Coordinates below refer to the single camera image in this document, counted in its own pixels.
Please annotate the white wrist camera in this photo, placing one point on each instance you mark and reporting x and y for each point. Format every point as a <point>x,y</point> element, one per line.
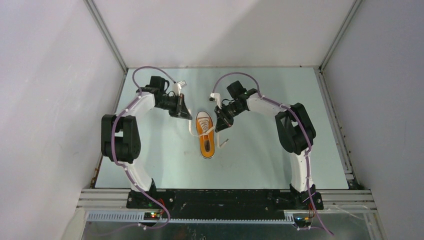
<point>216,98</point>
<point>178,86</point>

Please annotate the controller board with leds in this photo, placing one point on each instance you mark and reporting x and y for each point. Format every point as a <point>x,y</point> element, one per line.
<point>302,223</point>
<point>152,216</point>

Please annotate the left controller board with leds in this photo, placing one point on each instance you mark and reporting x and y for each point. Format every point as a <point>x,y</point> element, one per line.
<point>152,216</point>

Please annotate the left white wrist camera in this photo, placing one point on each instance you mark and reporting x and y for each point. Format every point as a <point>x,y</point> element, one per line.
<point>178,86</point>

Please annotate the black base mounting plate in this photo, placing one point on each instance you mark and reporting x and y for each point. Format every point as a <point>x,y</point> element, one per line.
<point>222,204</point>

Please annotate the right controller board with leds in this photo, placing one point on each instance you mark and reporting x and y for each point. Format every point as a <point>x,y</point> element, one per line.
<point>302,223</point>

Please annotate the aluminium frame rail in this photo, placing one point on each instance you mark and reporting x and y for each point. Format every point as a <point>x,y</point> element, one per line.
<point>334,200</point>

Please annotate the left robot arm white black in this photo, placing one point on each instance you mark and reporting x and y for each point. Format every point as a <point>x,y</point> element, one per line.
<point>120,138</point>

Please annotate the orange canvas sneaker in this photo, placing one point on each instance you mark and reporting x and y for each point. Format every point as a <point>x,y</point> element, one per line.
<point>203,122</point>

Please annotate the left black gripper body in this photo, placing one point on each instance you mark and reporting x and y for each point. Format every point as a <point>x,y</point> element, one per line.
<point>170,103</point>

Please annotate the white shoelace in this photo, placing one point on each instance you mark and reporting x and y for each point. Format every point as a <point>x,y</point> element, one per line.
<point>221,144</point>

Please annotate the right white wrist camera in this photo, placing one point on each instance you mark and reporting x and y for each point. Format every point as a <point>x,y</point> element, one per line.
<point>216,98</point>

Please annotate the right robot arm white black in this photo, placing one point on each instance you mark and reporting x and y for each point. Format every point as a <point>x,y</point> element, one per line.
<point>294,127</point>

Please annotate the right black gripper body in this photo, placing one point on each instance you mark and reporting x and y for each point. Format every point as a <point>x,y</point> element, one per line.
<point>229,112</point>

